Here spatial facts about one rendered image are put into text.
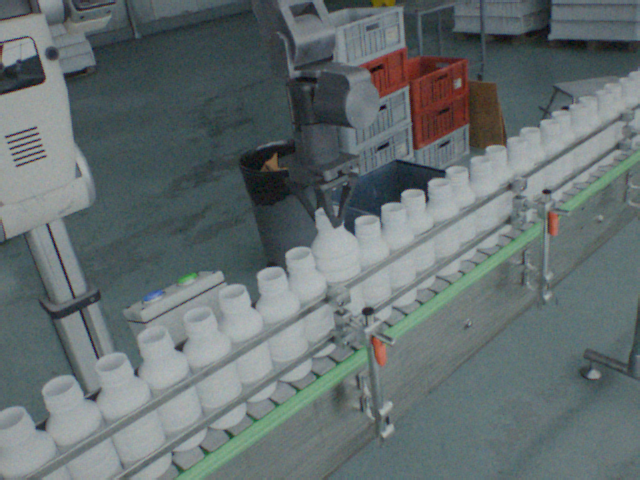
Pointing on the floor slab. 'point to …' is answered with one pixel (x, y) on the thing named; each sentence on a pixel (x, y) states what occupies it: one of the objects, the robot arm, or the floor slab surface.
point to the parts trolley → (440, 28)
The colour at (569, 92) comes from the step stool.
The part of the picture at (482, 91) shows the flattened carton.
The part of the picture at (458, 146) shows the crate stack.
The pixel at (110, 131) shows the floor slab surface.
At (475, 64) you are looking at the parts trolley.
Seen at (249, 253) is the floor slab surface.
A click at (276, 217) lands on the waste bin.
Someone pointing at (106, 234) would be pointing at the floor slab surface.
